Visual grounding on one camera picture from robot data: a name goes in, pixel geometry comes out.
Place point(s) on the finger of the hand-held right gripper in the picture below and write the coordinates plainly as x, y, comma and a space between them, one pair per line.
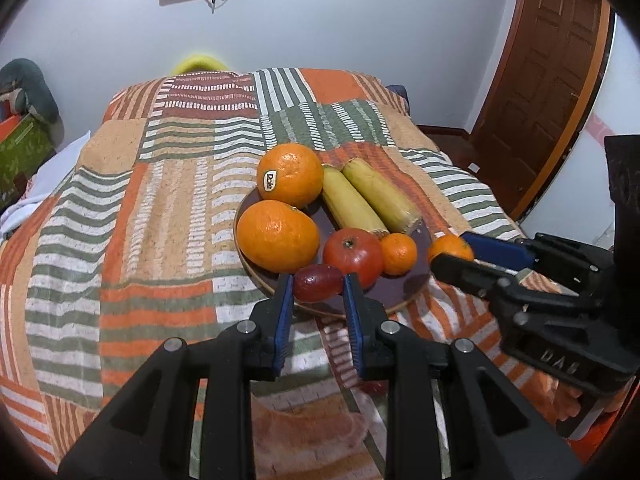
495, 250
465, 271

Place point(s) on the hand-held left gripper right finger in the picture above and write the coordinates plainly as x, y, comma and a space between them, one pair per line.
352, 325

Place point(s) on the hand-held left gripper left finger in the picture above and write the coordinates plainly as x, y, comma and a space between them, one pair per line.
282, 320

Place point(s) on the small mandarin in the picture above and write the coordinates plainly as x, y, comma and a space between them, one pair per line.
398, 254
450, 249

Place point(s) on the red grape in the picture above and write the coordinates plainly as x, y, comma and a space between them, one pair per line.
318, 284

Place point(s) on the purple round plate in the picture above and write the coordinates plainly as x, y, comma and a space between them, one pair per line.
405, 287

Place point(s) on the red tomato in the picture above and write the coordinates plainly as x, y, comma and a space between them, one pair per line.
352, 255

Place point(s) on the yellow banana piece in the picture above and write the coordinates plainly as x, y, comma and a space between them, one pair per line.
380, 195
345, 200

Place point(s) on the large orange with sticker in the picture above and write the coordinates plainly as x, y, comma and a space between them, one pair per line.
295, 175

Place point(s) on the person's right hand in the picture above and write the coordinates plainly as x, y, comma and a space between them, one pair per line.
564, 400

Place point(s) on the dark red date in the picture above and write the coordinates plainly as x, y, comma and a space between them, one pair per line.
376, 387

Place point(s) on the pink sweet potato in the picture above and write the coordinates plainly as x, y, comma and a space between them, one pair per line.
310, 425

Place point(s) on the striped patchwork blanket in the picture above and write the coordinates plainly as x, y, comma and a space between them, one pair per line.
150, 260

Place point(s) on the brown wooden door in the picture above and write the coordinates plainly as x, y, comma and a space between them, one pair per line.
545, 75

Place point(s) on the dark blue fabric item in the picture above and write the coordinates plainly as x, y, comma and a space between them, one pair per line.
399, 92

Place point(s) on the white cloth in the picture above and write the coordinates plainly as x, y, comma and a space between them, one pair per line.
45, 180

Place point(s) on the green patterned box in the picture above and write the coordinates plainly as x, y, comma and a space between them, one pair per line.
22, 155

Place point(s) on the white wall socket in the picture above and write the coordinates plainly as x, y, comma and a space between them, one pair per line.
473, 167

